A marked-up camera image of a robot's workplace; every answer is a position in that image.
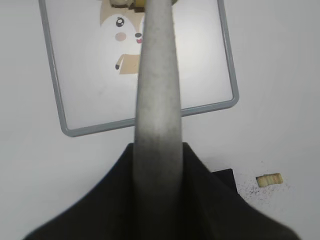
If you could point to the small banana slice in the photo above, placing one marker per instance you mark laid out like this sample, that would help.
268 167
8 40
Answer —
269 179

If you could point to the white deer cutting board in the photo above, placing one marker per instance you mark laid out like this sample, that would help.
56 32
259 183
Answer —
94 50

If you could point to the black knife stand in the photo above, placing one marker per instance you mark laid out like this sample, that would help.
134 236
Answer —
225 178

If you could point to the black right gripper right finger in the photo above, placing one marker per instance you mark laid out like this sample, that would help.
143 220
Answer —
206 208

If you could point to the white-handled kitchen knife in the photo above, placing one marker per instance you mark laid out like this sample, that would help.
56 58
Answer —
157 161

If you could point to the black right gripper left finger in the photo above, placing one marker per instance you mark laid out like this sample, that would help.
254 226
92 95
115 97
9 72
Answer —
124 205

